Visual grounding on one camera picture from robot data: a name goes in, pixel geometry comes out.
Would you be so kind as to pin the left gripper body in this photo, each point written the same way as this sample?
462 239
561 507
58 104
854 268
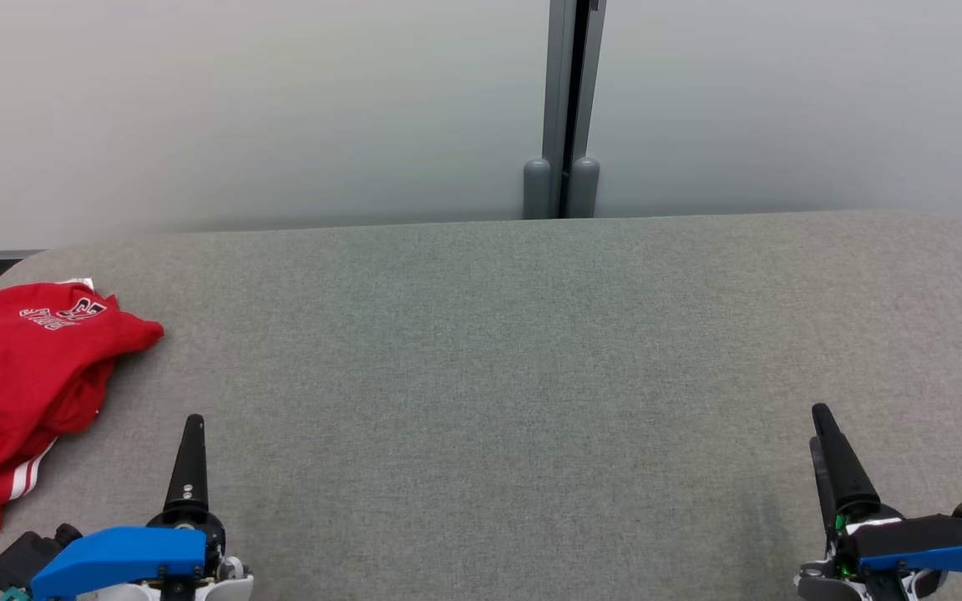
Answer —
197 534

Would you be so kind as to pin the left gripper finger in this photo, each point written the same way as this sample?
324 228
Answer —
189 467

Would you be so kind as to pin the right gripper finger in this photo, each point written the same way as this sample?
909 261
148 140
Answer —
847 476
823 492

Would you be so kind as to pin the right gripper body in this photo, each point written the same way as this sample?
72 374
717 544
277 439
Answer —
865 511

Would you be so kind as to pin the red and white garment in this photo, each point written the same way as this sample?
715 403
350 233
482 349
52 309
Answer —
13 376

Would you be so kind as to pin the grey fabric sofa surface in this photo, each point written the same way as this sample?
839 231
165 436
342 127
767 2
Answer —
481 376

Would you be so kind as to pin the blue right camera bracket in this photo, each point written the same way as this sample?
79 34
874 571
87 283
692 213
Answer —
932 542

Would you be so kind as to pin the blue camera bracket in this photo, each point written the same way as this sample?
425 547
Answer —
122 555
932 542

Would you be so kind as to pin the blue left camera bracket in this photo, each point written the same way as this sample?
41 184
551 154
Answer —
122 555

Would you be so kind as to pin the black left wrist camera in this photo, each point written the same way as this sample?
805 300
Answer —
30 555

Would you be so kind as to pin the grey partition base rail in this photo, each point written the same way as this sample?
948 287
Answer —
5 255

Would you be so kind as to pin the grey cylindrical post foot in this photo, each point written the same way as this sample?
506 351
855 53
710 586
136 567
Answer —
536 192
584 192

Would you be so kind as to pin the grey metal partition post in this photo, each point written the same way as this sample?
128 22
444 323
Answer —
560 83

